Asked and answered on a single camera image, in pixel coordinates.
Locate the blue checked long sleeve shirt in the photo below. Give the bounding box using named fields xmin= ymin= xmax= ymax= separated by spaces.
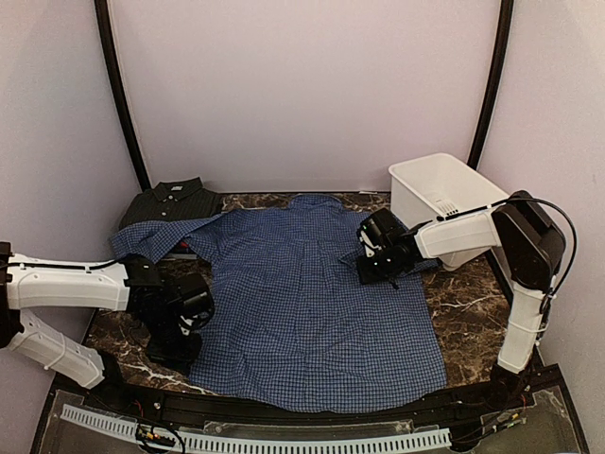
xmin=111 ymin=195 xmax=447 ymax=413

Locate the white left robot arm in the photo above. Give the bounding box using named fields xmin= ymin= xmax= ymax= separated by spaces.
xmin=1 ymin=242 xmax=215 ymax=412

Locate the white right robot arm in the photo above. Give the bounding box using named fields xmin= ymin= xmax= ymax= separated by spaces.
xmin=356 ymin=191 xmax=578 ymax=374

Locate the white plastic basket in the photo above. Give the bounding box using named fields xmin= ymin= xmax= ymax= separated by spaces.
xmin=388 ymin=151 xmax=514 ymax=271

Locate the black striped folded shirt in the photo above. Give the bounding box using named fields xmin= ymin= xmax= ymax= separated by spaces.
xmin=118 ymin=177 xmax=223 ymax=230

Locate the black front table rail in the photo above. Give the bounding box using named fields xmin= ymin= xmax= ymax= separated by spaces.
xmin=56 ymin=365 xmax=565 ymax=427

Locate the white slotted cable duct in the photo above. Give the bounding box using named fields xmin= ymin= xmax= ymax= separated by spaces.
xmin=60 ymin=404 xmax=452 ymax=453

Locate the black right frame post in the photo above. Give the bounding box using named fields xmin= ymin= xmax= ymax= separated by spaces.
xmin=466 ymin=0 xmax=514 ymax=170

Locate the black frame post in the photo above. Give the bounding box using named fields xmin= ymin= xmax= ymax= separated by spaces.
xmin=466 ymin=0 xmax=514 ymax=170
xmin=94 ymin=0 xmax=151 ymax=191

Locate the black left frame post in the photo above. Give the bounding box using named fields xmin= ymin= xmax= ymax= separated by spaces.
xmin=94 ymin=0 xmax=151 ymax=191

